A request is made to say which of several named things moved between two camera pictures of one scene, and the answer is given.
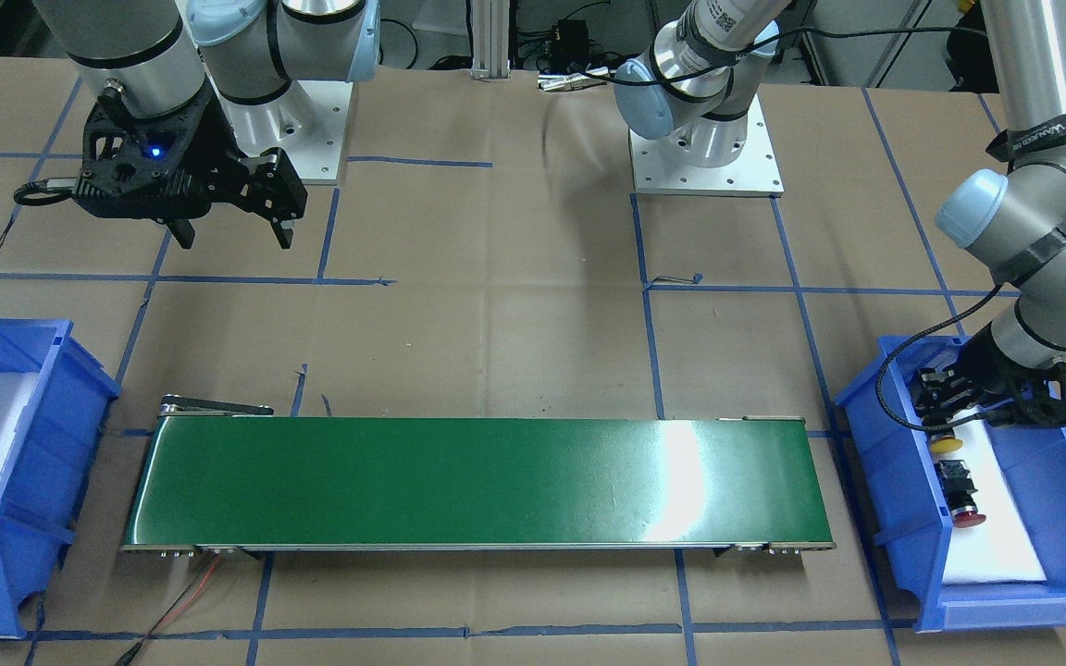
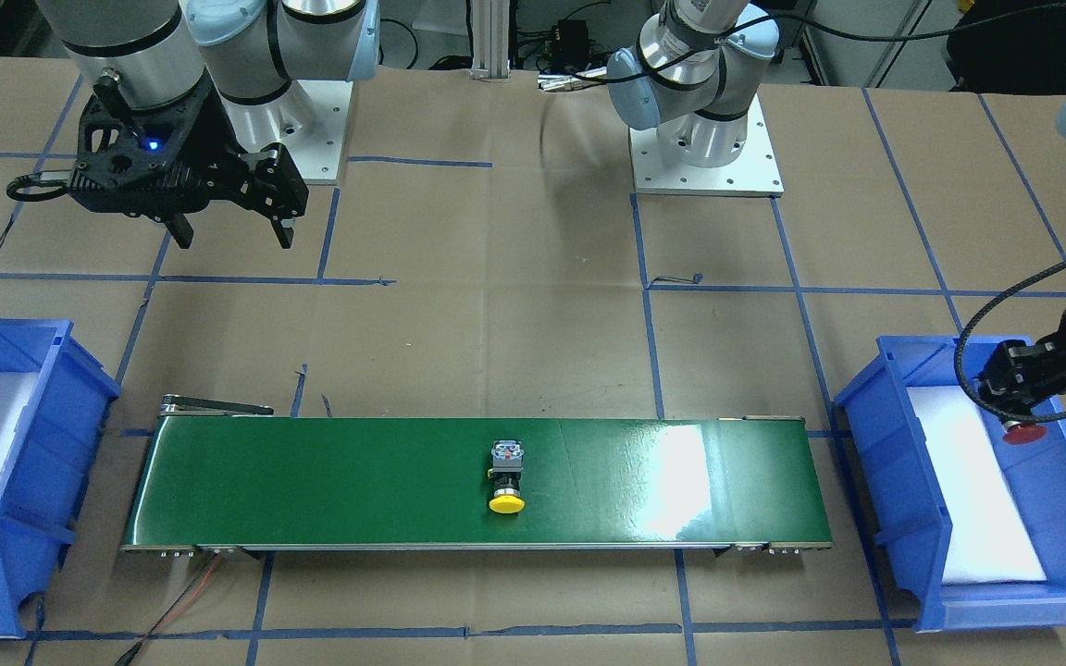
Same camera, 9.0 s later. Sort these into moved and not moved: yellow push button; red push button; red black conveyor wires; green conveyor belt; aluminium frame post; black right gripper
Moved: yellow push button; red push button
Not moved: aluminium frame post; green conveyor belt; red black conveyor wires; black right gripper
